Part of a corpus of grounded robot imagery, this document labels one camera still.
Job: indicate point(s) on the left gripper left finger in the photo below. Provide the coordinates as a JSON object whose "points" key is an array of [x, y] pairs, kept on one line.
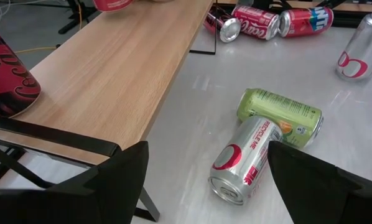
{"points": [[80, 202]]}

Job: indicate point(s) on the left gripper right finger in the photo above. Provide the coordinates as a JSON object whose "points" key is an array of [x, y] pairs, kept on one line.
{"points": [[323, 199]]}

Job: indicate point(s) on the green sparkling water can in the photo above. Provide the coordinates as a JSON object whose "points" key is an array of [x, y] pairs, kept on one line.
{"points": [[276, 112]]}

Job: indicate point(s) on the dark red Coca-Cola can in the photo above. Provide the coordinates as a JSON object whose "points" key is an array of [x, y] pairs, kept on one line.
{"points": [[5, 77]]}

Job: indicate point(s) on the red Fanta strawberry can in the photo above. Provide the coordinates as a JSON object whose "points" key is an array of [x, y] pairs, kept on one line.
{"points": [[111, 4], [304, 21]]}

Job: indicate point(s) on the wooden shelf black metal legs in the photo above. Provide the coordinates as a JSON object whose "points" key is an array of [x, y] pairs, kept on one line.
{"points": [[111, 62]]}

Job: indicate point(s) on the silver Diet Coke can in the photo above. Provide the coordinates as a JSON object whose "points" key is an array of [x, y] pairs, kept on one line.
{"points": [[360, 49], [242, 161]]}

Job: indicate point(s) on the black floor stand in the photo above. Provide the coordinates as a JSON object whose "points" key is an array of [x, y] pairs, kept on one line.
{"points": [[77, 18]]}

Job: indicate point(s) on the dark red soda can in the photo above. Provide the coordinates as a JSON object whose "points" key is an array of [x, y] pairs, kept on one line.
{"points": [[226, 28]]}

